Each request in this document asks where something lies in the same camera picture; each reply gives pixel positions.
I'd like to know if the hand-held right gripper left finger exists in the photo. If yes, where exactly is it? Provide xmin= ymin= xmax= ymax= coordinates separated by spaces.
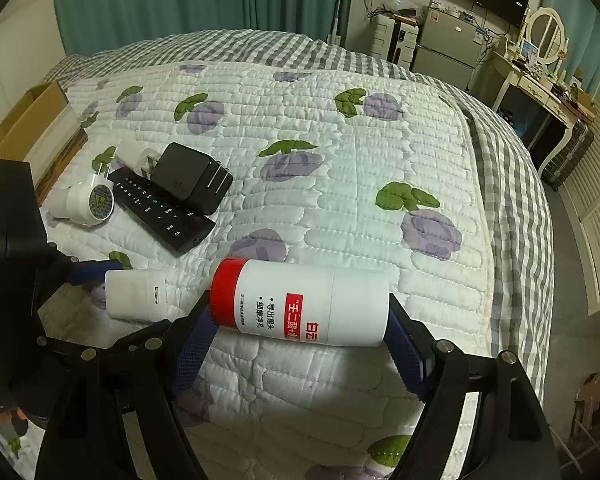
xmin=34 ymin=294 xmax=220 ymax=480

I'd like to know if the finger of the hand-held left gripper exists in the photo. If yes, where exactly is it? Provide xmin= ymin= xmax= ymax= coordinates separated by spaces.
xmin=47 ymin=244 xmax=124 ymax=302
xmin=36 ymin=334 xmax=118 ymax=368

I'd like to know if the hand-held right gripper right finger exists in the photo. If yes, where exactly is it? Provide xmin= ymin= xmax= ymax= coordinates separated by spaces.
xmin=384 ymin=294 xmax=564 ymax=480

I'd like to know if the white power bank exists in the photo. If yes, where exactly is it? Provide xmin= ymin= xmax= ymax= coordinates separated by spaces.
xmin=104 ymin=269 xmax=216 ymax=322

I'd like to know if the white bottle with red cap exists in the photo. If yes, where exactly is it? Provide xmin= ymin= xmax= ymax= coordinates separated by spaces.
xmin=210 ymin=258 xmax=392 ymax=347

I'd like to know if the round white plug adapter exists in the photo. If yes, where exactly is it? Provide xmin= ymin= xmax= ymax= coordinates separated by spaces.
xmin=46 ymin=162 xmax=115 ymax=227

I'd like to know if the black remote control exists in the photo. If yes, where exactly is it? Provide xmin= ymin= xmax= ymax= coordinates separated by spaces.
xmin=108 ymin=167 xmax=216 ymax=253

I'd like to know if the white charger plug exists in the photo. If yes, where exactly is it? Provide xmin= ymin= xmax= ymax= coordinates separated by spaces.
xmin=115 ymin=146 xmax=162 ymax=179

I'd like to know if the black charger plug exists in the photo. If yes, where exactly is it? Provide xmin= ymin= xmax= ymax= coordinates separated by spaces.
xmin=152 ymin=142 xmax=232 ymax=214

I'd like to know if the cardboard box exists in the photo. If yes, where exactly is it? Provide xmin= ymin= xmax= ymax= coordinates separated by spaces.
xmin=0 ymin=81 xmax=88 ymax=206

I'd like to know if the wooden folding chair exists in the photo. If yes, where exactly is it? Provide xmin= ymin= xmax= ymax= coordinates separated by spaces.
xmin=570 ymin=370 xmax=600 ymax=471

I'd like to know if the quilted floral blanket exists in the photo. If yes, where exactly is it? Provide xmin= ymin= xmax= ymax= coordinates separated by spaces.
xmin=10 ymin=62 xmax=501 ymax=480

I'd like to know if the dark suitcase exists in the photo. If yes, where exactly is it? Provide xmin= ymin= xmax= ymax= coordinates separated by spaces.
xmin=542 ymin=120 xmax=595 ymax=191

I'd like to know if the green curtain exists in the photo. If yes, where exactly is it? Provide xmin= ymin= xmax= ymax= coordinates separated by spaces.
xmin=49 ymin=0 xmax=353 ymax=58

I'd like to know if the white dressing table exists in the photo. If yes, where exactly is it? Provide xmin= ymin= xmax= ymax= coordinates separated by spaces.
xmin=492 ymin=50 xmax=596 ymax=176

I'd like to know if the grey mini fridge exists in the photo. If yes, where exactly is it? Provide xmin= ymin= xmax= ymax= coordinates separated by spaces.
xmin=411 ymin=0 xmax=483 ymax=92

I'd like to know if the white suitcase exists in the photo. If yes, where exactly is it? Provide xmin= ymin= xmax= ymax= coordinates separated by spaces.
xmin=370 ymin=14 xmax=421 ymax=67

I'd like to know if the oval white mirror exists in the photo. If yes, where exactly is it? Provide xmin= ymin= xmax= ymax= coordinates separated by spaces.
xmin=522 ymin=7 xmax=567 ymax=66

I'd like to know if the blue curtain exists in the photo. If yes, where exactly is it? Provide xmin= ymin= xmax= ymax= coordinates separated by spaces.
xmin=540 ymin=0 xmax=600 ymax=96

